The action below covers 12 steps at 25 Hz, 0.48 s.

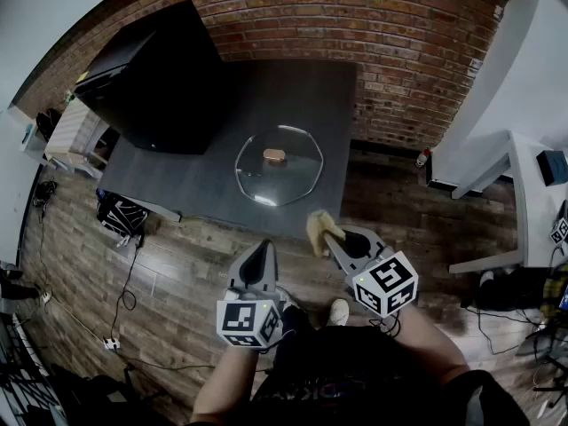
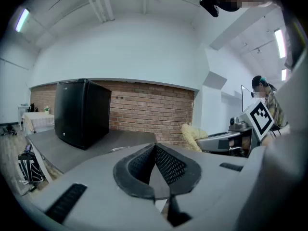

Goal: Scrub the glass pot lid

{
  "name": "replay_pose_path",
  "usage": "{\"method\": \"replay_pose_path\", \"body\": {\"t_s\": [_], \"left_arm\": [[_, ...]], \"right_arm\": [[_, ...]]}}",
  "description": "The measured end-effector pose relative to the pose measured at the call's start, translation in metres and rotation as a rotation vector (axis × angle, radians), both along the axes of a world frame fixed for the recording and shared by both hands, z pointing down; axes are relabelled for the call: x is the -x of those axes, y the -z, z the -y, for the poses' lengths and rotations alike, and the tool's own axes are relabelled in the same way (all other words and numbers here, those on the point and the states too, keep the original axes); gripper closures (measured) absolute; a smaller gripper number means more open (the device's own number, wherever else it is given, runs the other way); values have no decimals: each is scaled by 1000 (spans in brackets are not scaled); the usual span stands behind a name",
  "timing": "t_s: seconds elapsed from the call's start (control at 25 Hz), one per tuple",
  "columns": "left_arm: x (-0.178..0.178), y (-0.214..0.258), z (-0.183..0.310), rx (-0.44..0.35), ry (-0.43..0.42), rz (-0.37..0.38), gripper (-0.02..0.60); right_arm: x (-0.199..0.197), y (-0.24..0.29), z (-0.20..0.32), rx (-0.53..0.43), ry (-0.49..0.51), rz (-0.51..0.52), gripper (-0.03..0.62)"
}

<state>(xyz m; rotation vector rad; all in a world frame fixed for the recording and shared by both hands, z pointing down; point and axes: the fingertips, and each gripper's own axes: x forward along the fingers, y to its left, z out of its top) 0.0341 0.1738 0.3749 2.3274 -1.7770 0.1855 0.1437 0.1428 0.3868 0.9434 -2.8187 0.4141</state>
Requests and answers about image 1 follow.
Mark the person's right forearm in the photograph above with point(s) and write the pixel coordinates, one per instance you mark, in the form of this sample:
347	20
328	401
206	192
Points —
426	340

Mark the yellow plaid cloth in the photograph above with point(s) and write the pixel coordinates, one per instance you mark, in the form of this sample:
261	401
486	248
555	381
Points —
554	295

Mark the black equipment rack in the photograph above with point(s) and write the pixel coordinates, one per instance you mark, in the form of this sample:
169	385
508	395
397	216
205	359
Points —
22	371

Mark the black white patterned bag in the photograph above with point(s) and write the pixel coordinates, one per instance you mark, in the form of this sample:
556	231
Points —
122	215

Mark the beige cabinet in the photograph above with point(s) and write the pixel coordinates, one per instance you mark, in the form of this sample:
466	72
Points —
66	136

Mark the small black box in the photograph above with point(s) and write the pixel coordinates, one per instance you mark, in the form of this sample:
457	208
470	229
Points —
552	167

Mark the yellow sponge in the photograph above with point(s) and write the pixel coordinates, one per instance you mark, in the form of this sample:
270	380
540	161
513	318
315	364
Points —
318	233

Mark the red white spray can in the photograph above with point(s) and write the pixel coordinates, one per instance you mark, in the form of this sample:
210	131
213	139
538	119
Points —
422	158

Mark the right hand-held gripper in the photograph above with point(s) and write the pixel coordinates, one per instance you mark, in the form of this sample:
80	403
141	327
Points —
386	282

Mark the white power strip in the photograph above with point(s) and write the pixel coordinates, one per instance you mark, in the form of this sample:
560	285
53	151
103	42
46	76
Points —
45	299
112	343

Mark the person's left forearm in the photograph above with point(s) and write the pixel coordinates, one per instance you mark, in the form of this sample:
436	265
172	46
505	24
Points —
222	384

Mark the person's black shirt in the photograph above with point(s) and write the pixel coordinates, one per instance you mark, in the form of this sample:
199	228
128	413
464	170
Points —
355	371

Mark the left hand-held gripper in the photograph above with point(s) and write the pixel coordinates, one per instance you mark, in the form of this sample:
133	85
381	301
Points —
239	322

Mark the person's right white shoe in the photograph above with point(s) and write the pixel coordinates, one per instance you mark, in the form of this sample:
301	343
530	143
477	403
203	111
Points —
338	313

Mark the white desk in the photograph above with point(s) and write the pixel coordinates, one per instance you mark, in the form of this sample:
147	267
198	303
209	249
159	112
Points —
519	171

